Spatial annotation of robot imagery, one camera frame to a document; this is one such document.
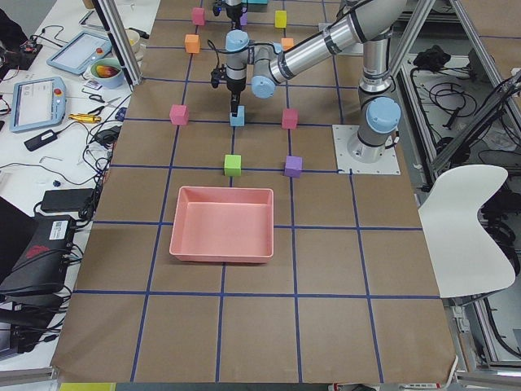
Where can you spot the scissors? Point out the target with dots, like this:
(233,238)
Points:
(97,111)

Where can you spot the pink block near base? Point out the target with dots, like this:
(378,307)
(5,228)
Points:
(290,117)

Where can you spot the teach pendant far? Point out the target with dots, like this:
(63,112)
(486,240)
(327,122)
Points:
(77,55)

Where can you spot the orange block near base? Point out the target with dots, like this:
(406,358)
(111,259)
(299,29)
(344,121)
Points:
(287,43)

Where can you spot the pink block left far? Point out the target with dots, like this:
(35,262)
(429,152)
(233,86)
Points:
(179,114)

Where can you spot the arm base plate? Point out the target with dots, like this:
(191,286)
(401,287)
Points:
(354,157)

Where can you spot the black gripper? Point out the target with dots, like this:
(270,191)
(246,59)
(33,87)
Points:
(234,86)

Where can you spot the white chair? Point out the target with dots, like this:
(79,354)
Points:
(465,258)

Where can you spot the pink block right far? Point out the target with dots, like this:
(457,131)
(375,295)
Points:
(198,16)

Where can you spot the turquoise plastic tray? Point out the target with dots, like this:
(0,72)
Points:
(256,2)

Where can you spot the aluminium frame post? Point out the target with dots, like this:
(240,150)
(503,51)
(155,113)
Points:
(115,29)

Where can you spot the teach pendant near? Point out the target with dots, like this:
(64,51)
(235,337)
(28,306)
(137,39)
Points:
(37,104)

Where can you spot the purple block right side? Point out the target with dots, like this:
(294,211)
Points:
(243,19)

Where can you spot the light blue block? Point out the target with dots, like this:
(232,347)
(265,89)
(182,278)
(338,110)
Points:
(238,119)

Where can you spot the orange block far side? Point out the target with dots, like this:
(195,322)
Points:
(192,43)

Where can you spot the beige bowl with lemon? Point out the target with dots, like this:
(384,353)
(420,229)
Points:
(135,43)

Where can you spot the purple block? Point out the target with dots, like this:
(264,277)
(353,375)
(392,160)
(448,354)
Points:
(243,19)
(293,166)

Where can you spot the blue bowl with fruit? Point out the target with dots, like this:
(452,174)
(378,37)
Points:
(107,72)

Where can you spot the teach pendant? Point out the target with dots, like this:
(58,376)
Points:
(37,104)
(77,55)

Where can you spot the pink plastic tray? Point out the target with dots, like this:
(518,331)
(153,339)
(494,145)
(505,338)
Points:
(223,224)

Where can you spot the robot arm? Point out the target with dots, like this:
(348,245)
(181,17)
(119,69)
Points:
(234,9)
(267,65)

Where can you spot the black computer box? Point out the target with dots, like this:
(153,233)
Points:
(33,252)

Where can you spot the black power adapter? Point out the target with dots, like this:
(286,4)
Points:
(40,140)

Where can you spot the yellow block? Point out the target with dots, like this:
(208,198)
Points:
(280,19)

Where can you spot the green block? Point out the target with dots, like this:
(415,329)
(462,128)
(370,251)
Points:
(232,165)

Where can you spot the purple block left side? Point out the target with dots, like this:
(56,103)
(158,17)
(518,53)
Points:
(293,166)

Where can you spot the yellow screwdriver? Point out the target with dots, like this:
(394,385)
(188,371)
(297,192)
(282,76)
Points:
(85,118)

